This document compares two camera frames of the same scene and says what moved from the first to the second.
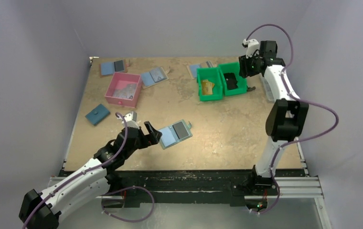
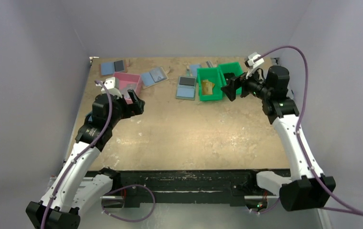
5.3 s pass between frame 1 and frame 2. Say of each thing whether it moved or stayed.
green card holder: moved
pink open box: stayed
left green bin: stayed
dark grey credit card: stayed
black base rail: stayed
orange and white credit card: stayed
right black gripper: moved
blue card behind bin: stayed
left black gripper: moved
